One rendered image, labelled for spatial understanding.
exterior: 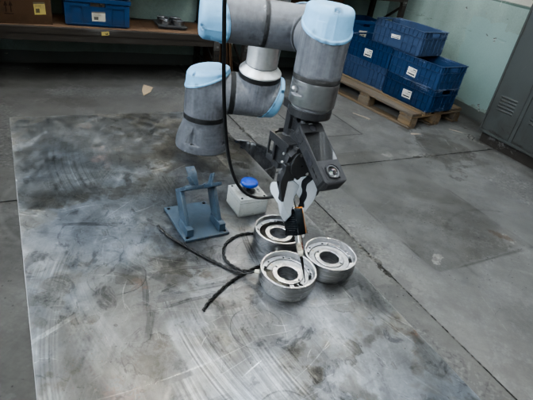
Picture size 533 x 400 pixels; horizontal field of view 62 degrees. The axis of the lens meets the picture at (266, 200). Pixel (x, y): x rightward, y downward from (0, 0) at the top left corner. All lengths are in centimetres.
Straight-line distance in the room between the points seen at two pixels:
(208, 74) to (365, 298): 68
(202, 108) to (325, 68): 60
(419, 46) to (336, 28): 386
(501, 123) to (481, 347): 262
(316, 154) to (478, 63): 457
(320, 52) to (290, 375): 48
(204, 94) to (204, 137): 12
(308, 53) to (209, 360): 48
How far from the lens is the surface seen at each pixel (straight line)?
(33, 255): 92
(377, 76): 483
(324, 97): 70
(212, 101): 122
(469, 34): 533
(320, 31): 68
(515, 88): 438
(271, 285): 80
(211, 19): 75
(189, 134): 126
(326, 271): 86
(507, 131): 441
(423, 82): 446
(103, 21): 421
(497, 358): 220
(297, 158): 73
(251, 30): 76
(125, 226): 97
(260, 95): 122
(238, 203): 101
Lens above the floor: 136
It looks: 31 degrees down
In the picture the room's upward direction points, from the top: 10 degrees clockwise
